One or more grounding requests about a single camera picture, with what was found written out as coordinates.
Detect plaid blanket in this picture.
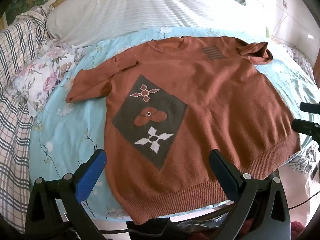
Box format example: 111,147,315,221
0,5,65,230

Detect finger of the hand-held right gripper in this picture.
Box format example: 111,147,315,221
291,118,320,138
299,101,320,113

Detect pink floral pillow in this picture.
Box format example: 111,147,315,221
12,40,87,117

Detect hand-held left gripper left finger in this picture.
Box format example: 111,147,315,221
25,149,108,240

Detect grey floral bedsheet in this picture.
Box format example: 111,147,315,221
282,44,320,174

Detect thin wall cable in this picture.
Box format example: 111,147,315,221
271,6,295,40

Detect light blue floral bedsheet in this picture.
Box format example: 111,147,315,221
30,26,320,220

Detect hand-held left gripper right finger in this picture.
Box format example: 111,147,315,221
208,149,292,240

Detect rust brown patterned sweater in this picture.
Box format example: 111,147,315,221
65,35,302,225

